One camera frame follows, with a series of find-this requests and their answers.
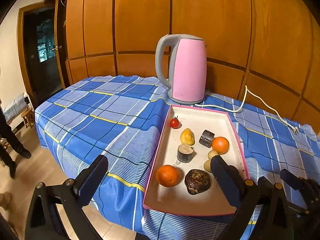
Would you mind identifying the small tan round fruit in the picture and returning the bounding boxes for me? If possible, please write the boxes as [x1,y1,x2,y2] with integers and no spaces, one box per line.
[207,150,219,160]

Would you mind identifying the dark brown water chestnut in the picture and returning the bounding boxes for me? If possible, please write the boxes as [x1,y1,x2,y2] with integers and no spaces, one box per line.
[184,169,211,195]

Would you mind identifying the round orange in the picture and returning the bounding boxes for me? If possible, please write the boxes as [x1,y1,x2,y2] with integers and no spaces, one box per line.
[212,137,229,154]

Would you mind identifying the dark sugarcane chunk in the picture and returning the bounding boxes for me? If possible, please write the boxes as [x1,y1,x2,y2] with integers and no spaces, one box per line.
[199,129,215,148]

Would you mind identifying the pale-topped sugarcane chunk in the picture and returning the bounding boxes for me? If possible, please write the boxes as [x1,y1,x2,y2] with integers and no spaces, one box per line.
[177,144,194,163]

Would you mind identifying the yellow mango piece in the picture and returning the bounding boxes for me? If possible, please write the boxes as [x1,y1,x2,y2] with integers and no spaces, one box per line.
[180,128,195,146]

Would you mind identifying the red cherry tomato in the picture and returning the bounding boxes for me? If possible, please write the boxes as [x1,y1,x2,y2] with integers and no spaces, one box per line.
[169,116,180,129]

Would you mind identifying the pink rimmed white tray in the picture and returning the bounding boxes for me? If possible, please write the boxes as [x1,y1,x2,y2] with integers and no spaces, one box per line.
[143,105,248,216]

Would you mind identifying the blue plaid tablecloth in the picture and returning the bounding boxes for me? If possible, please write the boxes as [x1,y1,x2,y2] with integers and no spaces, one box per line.
[35,75,319,239]

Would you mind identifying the wooden stool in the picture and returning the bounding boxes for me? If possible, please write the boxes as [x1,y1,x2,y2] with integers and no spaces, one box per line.
[21,108,35,128]

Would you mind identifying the person legs dark trousers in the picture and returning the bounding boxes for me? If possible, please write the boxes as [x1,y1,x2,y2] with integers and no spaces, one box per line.
[0,109,31,179]

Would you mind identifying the pink electric kettle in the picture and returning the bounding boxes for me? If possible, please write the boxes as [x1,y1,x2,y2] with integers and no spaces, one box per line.
[155,34,207,105]

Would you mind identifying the dark wooden door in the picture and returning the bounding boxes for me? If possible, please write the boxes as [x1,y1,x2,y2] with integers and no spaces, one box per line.
[17,2,63,108]

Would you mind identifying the white power cable with plug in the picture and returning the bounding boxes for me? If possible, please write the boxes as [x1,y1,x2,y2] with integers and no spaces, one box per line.
[194,84,299,135]

